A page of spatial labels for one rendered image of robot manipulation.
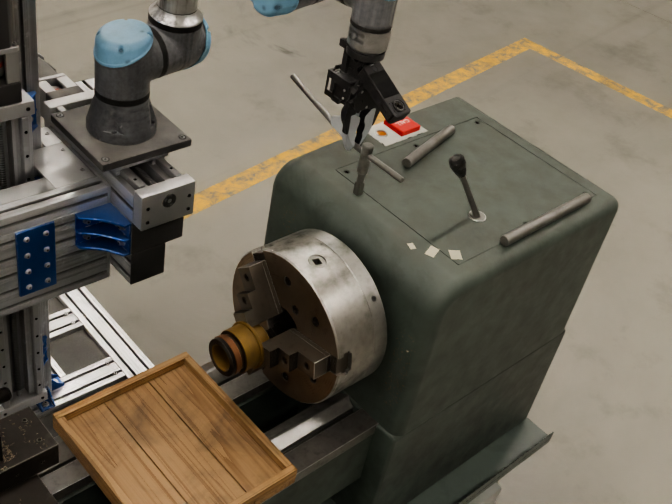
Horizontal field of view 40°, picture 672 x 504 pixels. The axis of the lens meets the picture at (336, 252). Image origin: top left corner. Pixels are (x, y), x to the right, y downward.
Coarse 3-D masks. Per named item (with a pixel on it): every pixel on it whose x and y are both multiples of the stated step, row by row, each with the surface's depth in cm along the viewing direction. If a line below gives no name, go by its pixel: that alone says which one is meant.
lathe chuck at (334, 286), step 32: (288, 256) 165; (320, 256) 166; (288, 288) 166; (320, 288) 161; (352, 288) 164; (288, 320) 179; (320, 320) 162; (352, 320) 163; (352, 352) 164; (288, 384) 178; (320, 384) 169; (352, 384) 175
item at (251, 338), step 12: (240, 324) 166; (228, 336) 164; (240, 336) 163; (252, 336) 164; (264, 336) 166; (216, 348) 166; (228, 348) 161; (240, 348) 163; (252, 348) 163; (216, 360) 166; (228, 360) 167; (240, 360) 162; (252, 360) 164; (228, 372) 164; (240, 372) 166
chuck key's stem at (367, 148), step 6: (366, 144) 173; (372, 144) 173; (366, 150) 172; (372, 150) 173; (360, 156) 174; (366, 156) 173; (360, 162) 175; (366, 162) 174; (360, 168) 175; (366, 168) 175; (360, 174) 176; (360, 180) 177; (354, 186) 179; (360, 186) 178; (354, 192) 179; (360, 192) 179
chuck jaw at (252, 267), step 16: (256, 256) 171; (240, 272) 169; (256, 272) 168; (256, 288) 167; (272, 288) 170; (240, 304) 169; (256, 304) 167; (272, 304) 169; (240, 320) 167; (256, 320) 167
